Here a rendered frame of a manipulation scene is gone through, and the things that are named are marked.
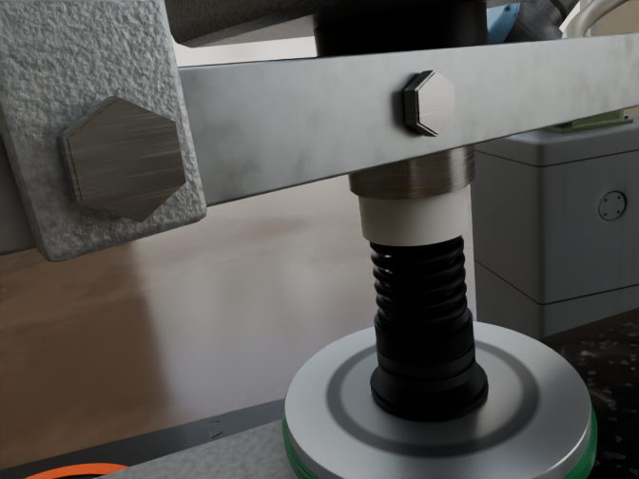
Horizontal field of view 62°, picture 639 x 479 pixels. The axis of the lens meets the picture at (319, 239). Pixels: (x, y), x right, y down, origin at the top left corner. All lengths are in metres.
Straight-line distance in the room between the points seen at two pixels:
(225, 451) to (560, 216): 1.15
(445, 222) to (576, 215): 1.16
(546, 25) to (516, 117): 1.21
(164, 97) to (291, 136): 0.07
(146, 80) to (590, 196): 1.38
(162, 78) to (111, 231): 0.05
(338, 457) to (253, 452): 0.11
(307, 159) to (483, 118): 0.11
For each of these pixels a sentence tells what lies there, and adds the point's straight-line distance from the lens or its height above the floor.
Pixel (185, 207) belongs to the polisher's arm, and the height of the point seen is 1.05.
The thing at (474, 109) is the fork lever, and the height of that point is 1.05.
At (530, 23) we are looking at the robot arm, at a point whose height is 1.12.
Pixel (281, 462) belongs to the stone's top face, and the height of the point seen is 0.81.
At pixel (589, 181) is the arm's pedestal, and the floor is 0.73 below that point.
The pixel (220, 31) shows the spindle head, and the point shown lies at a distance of 0.32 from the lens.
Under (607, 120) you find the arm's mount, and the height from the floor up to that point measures 0.86.
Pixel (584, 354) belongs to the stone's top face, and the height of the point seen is 0.81.
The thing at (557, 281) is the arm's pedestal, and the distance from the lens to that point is 1.51.
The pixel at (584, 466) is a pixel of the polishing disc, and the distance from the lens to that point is 0.38.
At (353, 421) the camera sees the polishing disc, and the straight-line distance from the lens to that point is 0.38.
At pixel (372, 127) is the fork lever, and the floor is 1.05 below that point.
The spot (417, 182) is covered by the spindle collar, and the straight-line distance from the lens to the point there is 0.31.
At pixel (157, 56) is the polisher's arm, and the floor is 1.09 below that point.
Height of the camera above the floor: 1.08
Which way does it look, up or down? 18 degrees down
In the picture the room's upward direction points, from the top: 8 degrees counter-clockwise
